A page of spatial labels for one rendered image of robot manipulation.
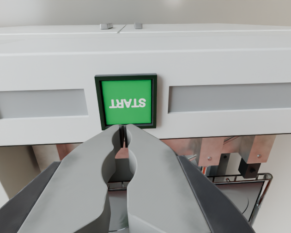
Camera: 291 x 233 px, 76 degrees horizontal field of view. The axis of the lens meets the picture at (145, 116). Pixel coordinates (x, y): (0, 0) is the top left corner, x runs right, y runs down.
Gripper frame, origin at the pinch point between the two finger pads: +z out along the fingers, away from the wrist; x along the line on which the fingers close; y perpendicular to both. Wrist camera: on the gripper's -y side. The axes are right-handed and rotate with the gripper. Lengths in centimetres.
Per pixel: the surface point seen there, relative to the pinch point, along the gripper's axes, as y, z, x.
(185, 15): -8, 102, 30
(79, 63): -3.1, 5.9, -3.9
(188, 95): 0.4, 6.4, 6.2
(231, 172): 25.0, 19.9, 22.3
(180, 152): 13.6, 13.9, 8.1
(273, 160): 22.0, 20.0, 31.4
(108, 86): -1.1, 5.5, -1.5
